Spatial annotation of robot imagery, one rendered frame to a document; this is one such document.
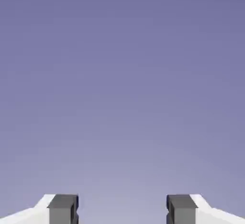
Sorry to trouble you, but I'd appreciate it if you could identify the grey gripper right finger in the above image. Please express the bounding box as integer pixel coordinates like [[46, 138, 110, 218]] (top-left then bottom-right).
[[166, 193, 245, 224]]

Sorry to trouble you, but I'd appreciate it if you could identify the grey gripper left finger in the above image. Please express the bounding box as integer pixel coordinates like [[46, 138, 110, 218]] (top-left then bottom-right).
[[0, 193, 79, 224]]

